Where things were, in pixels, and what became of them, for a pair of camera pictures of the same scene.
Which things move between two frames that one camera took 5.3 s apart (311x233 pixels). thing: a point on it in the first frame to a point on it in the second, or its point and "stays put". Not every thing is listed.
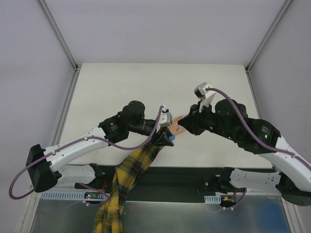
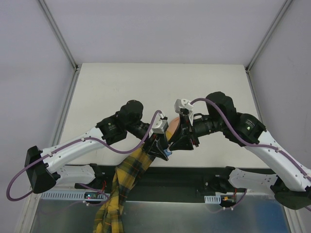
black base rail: x=159 y=184 stays put
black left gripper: x=160 y=133 to x=150 y=141
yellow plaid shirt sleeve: x=127 y=174 stays put
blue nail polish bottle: x=172 y=138 to x=167 y=153
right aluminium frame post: x=250 y=63 stays put
